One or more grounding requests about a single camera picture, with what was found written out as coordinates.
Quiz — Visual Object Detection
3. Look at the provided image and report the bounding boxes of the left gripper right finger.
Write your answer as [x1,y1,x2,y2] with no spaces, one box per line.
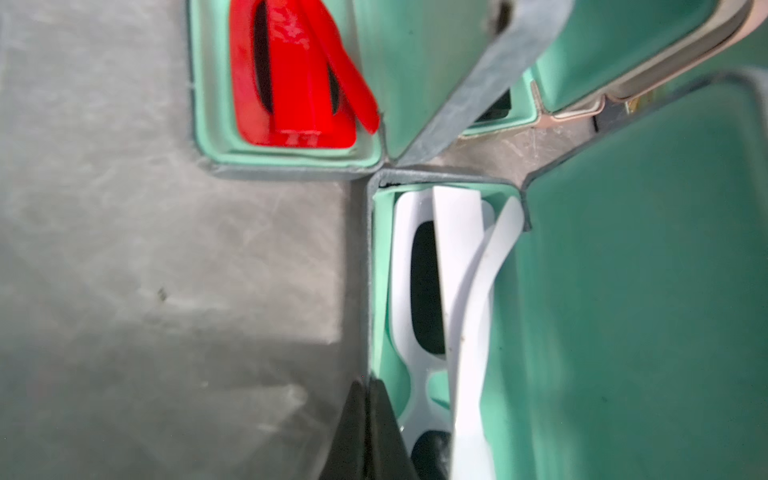
[367,379,418,480]

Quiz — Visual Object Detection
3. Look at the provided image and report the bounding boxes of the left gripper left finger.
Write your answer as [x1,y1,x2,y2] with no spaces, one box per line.
[319,381,367,480]

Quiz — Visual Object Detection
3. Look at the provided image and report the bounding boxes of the grey case with white glasses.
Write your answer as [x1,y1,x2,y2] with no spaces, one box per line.
[366,67,767,479]

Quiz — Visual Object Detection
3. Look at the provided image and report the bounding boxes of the grey case with red glasses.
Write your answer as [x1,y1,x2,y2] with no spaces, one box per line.
[187,1,573,180]

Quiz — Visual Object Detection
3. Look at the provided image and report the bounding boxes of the grey case with black glasses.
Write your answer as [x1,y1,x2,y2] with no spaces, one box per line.
[464,0,767,137]

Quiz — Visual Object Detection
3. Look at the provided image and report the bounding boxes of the white sunglasses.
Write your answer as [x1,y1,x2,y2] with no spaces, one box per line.
[389,186,524,479]

